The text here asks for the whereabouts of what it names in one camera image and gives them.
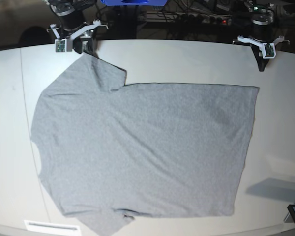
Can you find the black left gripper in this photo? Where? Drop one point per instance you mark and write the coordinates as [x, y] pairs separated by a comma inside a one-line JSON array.
[[262, 59]]

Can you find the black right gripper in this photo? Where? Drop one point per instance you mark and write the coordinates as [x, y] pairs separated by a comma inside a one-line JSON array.
[[86, 43]]

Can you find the grey T-shirt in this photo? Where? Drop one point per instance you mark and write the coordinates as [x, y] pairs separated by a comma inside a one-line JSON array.
[[111, 152]]

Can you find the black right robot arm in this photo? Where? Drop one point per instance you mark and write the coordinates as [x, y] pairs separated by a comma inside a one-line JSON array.
[[70, 12]]

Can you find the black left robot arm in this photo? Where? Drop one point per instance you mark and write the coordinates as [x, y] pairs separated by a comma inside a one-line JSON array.
[[262, 19]]

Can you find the white power strip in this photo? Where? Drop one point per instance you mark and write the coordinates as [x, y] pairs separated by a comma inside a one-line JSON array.
[[171, 17]]

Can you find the white label strip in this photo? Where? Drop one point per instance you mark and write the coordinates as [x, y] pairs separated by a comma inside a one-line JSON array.
[[51, 228]]

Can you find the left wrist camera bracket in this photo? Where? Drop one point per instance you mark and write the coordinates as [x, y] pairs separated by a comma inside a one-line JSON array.
[[261, 44]]

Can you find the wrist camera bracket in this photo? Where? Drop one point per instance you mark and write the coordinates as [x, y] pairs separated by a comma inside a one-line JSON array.
[[64, 42], [261, 44]]

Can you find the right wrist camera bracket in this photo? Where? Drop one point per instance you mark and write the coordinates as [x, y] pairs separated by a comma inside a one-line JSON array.
[[64, 42]]

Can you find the blue plastic mount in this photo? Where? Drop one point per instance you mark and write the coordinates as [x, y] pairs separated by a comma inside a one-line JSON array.
[[134, 2]]

